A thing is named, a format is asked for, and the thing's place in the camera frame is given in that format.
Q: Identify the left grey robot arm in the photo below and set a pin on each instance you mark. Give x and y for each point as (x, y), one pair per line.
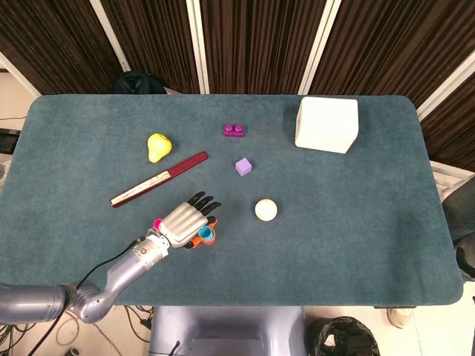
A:
(122, 270)

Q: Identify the pink plastic cup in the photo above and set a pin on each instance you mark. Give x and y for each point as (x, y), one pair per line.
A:
(157, 223)

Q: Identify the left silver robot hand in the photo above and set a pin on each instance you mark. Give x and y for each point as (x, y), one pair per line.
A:
(183, 222)

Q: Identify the black device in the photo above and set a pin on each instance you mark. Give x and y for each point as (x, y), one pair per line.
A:
(7, 140)

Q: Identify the white shoe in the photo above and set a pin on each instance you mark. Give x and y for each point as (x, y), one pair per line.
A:
(400, 317)

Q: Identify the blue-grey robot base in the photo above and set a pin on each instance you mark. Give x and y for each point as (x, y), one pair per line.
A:
(226, 330)

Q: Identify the light blue plastic cup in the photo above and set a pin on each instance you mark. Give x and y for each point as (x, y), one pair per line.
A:
(206, 233)

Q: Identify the white partition post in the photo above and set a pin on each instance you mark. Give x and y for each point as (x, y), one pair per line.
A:
(445, 89)
(198, 44)
(319, 44)
(111, 37)
(18, 74)

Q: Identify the white box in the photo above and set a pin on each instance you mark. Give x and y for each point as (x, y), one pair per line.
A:
(324, 126)

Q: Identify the lilac cube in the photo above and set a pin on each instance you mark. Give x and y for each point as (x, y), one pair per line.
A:
(243, 167)

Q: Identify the orange plastic cup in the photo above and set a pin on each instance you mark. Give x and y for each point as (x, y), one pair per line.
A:
(208, 242)

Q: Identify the magenta building block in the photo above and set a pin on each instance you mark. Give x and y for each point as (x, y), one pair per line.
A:
(234, 131)

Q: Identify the white ball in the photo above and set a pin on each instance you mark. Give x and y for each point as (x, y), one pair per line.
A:
(265, 210)

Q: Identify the black backpack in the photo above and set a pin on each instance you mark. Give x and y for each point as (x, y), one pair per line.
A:
(137, 83)

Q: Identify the teal velvet table cover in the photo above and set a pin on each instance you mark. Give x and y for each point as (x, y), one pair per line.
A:
(334, 241)

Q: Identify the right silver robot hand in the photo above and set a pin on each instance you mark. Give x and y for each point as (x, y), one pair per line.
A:
(468, 263)

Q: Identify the black bagged trash bin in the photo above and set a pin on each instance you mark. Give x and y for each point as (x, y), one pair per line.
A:
(341, 337)

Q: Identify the white metal rack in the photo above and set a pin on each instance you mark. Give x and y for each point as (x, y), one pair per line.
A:
(447, 178)

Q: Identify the yellow toy pear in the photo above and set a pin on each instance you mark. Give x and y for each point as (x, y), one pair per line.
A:
(159, 147)

